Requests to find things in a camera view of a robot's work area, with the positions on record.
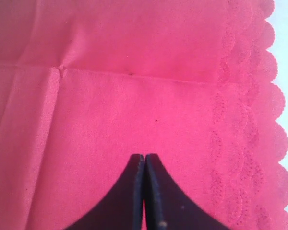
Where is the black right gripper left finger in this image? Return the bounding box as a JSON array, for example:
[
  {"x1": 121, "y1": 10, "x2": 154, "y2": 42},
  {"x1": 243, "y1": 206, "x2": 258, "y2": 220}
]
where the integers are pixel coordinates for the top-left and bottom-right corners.
[{"x1": 66, "y1": 154, "x2": 144, "y2": 230}]

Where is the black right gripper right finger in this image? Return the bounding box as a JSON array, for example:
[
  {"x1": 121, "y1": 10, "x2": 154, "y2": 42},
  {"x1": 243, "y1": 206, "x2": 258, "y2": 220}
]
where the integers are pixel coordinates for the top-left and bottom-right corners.
[{"x1": 144, "y1": 154, "x2": 228, "y2": 230}]

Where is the red table cloth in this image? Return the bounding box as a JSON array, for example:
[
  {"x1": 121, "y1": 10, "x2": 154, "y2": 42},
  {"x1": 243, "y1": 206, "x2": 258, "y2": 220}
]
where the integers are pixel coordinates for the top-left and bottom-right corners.
[{"x1": 0, "y1": 0, "x2": 288, "y2": 230}]

